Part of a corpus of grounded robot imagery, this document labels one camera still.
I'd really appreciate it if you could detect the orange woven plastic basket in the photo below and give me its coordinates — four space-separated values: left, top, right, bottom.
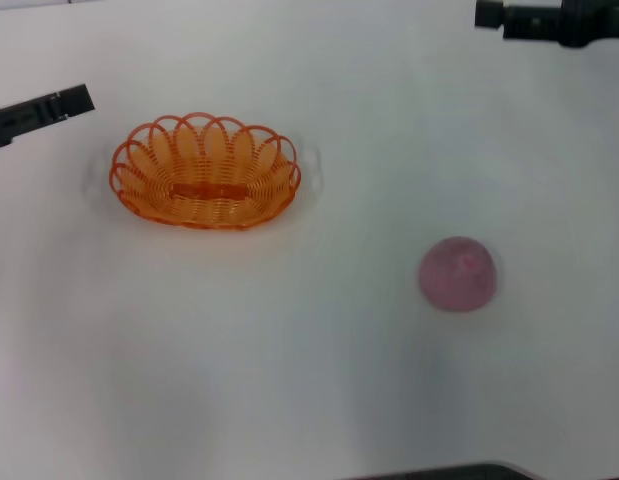
108 112 303 231

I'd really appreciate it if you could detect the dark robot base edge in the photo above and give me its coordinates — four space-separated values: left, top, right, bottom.
338 460 538 480

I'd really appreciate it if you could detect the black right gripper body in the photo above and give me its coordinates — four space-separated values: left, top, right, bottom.
560 0 619 49

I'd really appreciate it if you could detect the pink peach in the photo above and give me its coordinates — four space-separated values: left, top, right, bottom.
417 235 499 314

